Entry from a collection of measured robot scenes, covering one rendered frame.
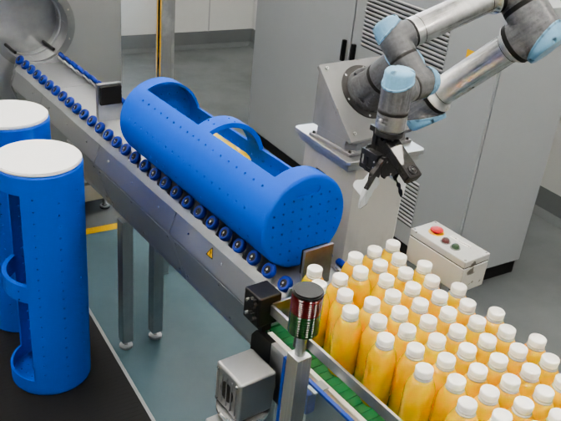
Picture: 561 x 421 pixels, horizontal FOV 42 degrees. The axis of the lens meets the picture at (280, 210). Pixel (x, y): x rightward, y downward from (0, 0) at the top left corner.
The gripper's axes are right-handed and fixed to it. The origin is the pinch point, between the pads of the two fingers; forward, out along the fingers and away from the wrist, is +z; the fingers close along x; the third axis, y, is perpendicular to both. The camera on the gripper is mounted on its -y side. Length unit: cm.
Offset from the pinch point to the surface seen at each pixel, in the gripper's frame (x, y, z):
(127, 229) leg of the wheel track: 17, 114, 62
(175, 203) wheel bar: 21, 70, 29
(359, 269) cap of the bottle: 10.7, -5.9, 13.2
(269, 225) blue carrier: 22.0, 18.2, 9.8
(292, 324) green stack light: 49, -27, 2
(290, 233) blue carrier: 14.2, 18.1, 14.4
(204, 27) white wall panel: -256, 505, 104
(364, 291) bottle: 10.9, -9.0, 17.9
